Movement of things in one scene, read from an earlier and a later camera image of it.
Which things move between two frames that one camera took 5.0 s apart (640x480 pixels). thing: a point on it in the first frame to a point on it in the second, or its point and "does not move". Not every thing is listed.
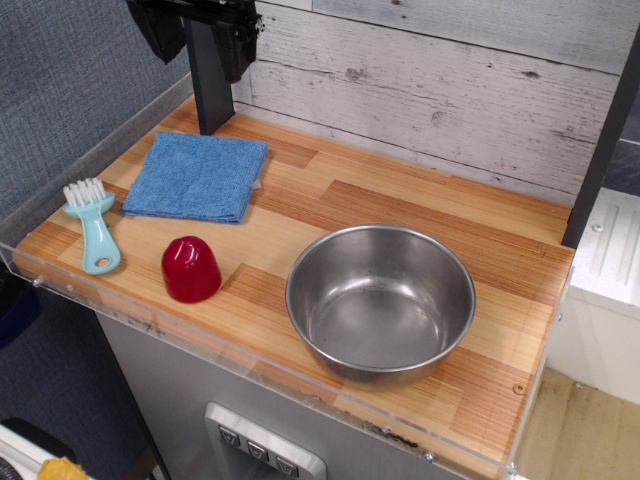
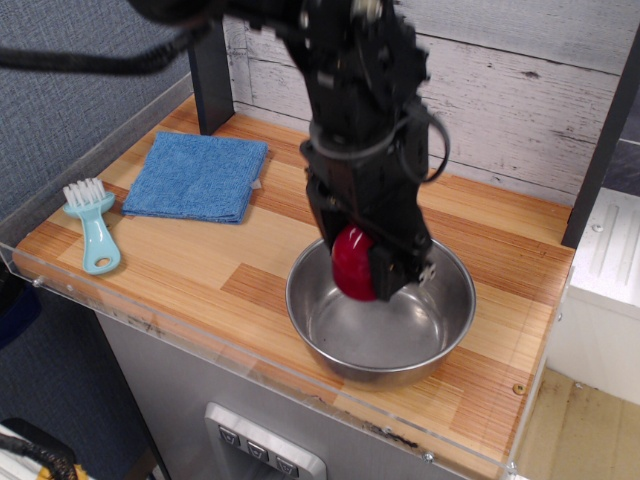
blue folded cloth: (192, 177) does not move
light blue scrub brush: (88, 199) does not move
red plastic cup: (191, 269) to (352, 264)
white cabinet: (598, 336) does not move
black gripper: (237, 40) to (375, 162)
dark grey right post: (599, 167) does not move
